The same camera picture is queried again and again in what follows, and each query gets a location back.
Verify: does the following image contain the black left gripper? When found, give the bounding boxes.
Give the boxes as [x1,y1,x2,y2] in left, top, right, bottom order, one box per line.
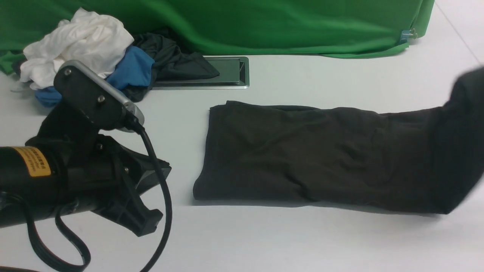
[26,102,171,236]

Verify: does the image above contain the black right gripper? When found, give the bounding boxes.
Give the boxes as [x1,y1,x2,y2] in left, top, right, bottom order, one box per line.
[427,67,484,215]

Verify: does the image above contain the dark gray long-sleeve top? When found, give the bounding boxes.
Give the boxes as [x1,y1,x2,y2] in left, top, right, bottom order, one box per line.
[192,100,459,215]

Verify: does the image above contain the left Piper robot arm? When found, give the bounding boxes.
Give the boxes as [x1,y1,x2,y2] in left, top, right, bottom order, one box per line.
[0,103,163,236]

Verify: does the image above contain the blue binder clip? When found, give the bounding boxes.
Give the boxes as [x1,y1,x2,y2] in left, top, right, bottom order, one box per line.
[399,29,418,43]

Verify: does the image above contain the blue crumpled garment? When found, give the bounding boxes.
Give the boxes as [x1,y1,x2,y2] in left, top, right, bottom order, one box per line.
[36,46,155,108]

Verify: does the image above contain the black crumpled garment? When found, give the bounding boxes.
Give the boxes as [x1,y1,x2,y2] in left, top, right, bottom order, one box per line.
[121,27,220,103]

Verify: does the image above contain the green backdrop cloth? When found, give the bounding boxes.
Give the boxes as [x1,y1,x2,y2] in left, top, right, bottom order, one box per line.
[0,0,434,74]

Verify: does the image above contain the white crumpled garment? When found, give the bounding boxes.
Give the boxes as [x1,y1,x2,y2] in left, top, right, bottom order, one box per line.
[20,8,134,90]

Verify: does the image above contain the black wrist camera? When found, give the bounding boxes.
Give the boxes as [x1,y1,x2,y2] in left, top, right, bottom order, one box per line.
[54,60,145,134]

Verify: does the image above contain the metal table cable hatch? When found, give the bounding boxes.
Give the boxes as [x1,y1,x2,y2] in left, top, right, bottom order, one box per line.
[153,56,250,91]

